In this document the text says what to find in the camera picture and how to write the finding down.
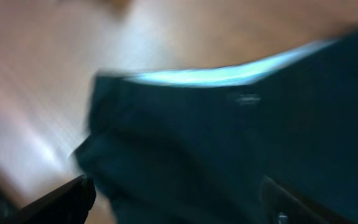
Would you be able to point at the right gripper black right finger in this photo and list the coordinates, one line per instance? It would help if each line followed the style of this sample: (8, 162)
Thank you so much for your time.
(284, 205)

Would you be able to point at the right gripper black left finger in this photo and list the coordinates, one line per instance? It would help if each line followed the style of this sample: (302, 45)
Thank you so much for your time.
(68, 204)

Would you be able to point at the black shorts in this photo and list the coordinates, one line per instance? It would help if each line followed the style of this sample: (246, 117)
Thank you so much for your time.
(195, 146)

